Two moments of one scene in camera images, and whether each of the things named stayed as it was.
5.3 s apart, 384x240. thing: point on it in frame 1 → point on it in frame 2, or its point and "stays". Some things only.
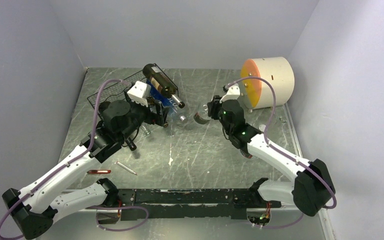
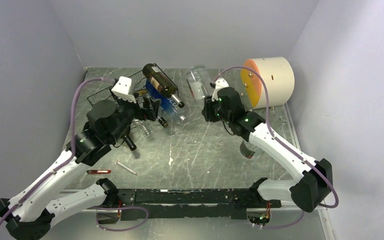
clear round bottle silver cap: [201, 115] → [199, 81]
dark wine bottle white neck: [164, 85] stays
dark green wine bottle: [131, 145] stays
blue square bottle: [170, 105] stays
